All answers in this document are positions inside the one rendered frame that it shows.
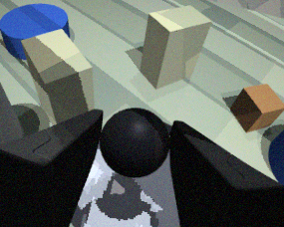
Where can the brown cube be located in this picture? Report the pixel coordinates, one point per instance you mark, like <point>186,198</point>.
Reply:
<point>257,107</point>

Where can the blue short cylinder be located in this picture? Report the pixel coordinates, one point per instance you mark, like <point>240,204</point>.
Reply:
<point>276,157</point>
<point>28,21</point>

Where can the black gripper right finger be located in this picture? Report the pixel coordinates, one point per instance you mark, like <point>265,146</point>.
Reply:
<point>214,188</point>

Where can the beige rectangular block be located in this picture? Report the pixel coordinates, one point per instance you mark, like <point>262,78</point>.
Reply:
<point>62,76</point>
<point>172,43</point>

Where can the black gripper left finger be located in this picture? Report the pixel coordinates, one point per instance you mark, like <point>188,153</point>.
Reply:
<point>42,176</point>

